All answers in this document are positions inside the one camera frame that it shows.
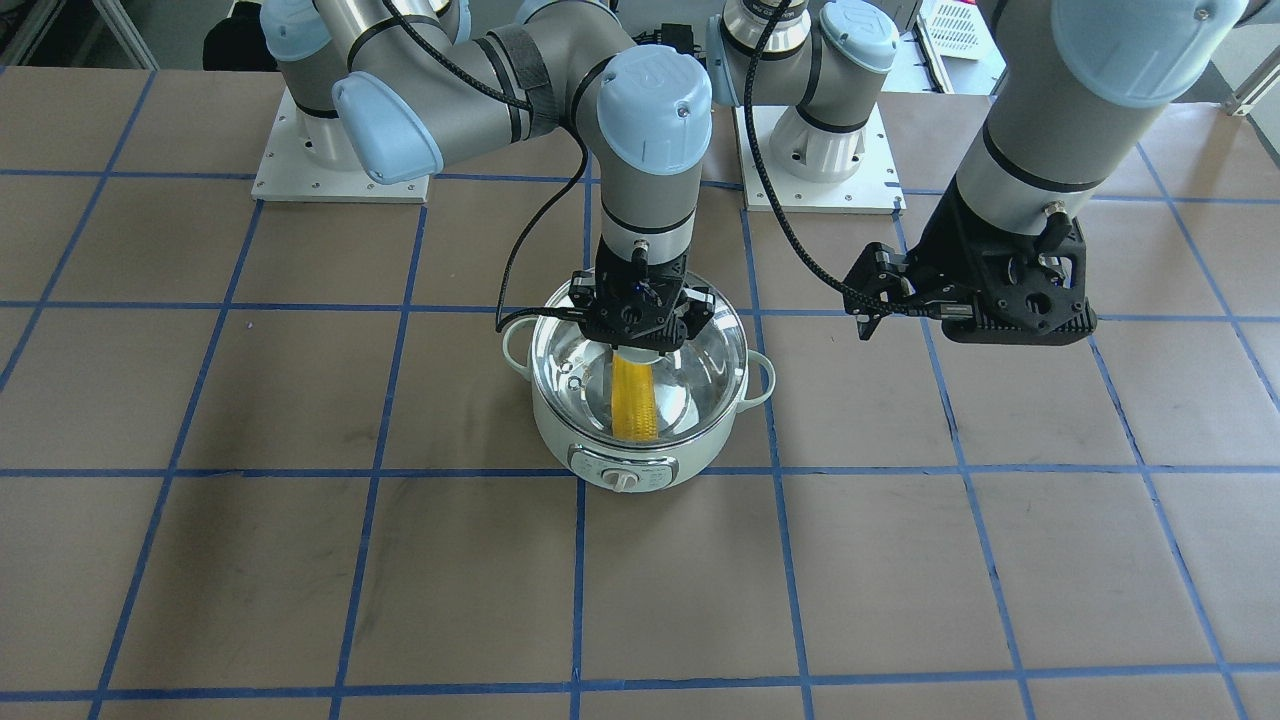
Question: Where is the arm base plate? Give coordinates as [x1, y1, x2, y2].
[251, 91, 429, 205]
[753, 105, 906, 214]

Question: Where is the pale green cooking pot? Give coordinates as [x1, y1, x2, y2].
[503, 273, 776, 493]

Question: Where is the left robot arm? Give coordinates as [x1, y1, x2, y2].
[705, 1, 1277, 346]

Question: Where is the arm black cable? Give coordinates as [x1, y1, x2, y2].
[742, 0, 941, 322]
[380, 0, 660, 333]

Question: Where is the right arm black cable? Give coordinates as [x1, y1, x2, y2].
[380, 0, 660, 333]

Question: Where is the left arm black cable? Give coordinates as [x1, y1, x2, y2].
[742, 0, 941, 322]

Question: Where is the white plastic basket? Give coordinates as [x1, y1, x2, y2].
[924, 1, 996, 61]

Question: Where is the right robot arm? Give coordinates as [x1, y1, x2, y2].
[259, 1, 717, 354]

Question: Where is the yellow corn cob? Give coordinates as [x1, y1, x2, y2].
[611, 350, 659, 443]

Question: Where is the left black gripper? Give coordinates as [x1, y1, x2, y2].
[844, 184, 1098, 346]

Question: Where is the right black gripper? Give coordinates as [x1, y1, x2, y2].
[570, 242, 717, 354]

